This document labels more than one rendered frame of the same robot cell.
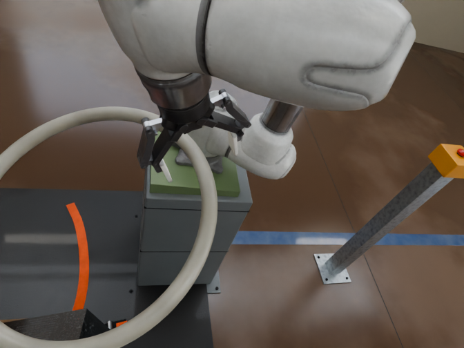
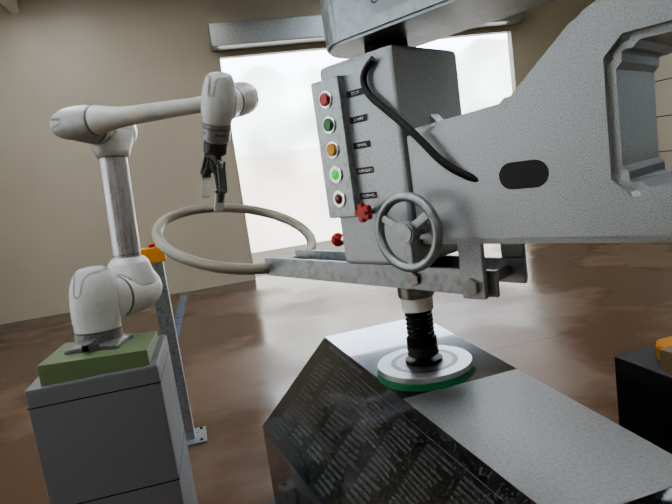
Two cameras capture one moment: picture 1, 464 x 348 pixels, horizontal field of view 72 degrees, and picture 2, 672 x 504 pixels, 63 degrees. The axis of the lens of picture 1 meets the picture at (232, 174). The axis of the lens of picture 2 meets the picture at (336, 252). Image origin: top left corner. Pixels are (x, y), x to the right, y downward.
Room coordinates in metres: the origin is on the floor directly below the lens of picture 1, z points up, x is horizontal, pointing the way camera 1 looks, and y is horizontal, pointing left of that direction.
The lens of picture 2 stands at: (-0.33, 1.80, 1.32)
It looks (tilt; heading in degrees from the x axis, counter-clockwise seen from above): 8 degrees down; 282
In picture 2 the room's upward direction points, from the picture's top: 8 degrees counter-clockwise
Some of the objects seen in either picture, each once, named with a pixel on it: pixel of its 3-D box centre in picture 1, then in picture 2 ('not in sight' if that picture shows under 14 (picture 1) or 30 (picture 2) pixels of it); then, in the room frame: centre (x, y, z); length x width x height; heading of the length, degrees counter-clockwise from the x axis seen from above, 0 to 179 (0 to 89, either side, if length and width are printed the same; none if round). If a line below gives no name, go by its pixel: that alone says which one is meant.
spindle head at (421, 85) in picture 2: not in sight; (431, 161); (-0.31, 0.64, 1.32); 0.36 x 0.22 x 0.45; 145
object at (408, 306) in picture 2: not in sight; (416, 301); (-0.25, 0.60, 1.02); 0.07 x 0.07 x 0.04
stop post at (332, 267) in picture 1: (381, 224); (170, 344); (1.18, -0.83, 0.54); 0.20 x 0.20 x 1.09; 26
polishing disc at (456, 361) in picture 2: not in sight; (424, 362); (-0.25, 0.60, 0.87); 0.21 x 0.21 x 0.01
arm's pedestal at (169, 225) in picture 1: (184, 214); (125, 464); (0.89, 0.15, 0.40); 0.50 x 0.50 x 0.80; 24
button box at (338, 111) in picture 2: not in sight; (337, 149); (-0.13, 0.65, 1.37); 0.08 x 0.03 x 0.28; 145
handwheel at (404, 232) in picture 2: not in sight; (418, 229); (-0.28, 0.77, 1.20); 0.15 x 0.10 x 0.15; 145
